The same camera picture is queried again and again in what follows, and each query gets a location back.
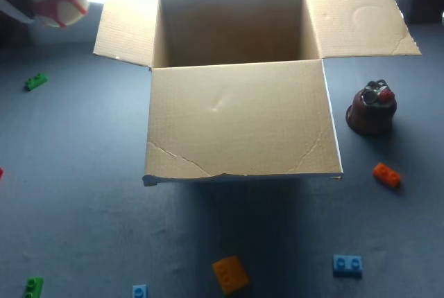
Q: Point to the orange two-stud toy brick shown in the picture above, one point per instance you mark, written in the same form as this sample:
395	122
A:
386	174

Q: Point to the light blue toy brick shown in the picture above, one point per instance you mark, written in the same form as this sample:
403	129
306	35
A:
347	266
139	291

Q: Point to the grey table cloth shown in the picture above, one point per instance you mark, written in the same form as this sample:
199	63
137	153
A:
86	208

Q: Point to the white-sided cardboard box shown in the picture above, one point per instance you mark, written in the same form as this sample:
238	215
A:
239	121

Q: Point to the green toy brick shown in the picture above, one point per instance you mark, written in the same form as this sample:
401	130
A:
33	288
35	81

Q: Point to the amber four-stud toy brick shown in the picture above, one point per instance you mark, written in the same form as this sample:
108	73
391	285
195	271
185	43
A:
230	274

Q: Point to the brown chocolate cupcake toy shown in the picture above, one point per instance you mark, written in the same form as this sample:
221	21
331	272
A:
371	118

